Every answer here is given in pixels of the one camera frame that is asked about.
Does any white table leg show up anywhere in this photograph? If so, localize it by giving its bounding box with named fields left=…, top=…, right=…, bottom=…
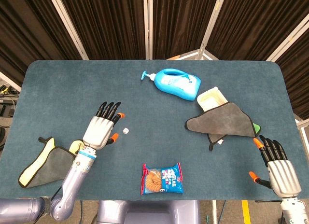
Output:
left=211, top=200, right=218, bottom=224

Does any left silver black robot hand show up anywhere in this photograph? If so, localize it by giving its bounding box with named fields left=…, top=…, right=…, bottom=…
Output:
left=83, top=101, right=126, bottom=151

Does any white metal frame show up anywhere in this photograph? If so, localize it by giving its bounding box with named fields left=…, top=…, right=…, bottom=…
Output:
left=295, top=117, right=309, bottom=138

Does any grey cloth green underside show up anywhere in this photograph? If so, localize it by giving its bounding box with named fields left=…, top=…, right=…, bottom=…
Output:
left=185, top=102, right=262, bottom=152

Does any brown curtain screen panel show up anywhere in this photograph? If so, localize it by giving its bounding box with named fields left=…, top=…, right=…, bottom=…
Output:
left=205, top=0, right=309, bottom=62
left=0, top=0, right=89, bottom=92
left=147, top=0, right=227, bottom=60
left=48, top=0, right=149, bottom=60
left=267, top=14, right=309, bottom=121

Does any blue table cover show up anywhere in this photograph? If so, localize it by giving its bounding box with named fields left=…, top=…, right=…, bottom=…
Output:
left=0, top=59, right=305, bottom=202

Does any cream plastic container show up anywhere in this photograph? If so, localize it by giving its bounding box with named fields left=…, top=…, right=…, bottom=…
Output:
left=197, top=86, right=229, bottom=113

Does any blue pump bottle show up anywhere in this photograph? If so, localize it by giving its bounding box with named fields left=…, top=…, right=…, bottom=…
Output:
left=140, top=68, right=202, bottom=101

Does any black electronics with cables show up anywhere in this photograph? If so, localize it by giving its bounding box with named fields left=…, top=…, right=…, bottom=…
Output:
left=0, top=85, right=20, bottom=118

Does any grey robot torso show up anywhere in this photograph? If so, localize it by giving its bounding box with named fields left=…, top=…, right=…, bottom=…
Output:
left=96, top=200, right=201, bottom=224

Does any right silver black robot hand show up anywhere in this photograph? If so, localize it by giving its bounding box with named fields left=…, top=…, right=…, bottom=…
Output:
left=249, top=135, right=302, bottom=199

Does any blue cookie bag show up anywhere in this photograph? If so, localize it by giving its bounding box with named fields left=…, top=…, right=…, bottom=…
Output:
left=140, top=162, right=184, bottom=195

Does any grey cloth yellow underside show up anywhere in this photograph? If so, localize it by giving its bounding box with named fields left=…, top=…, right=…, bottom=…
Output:
left=18, top=136, right=84, bottom=188

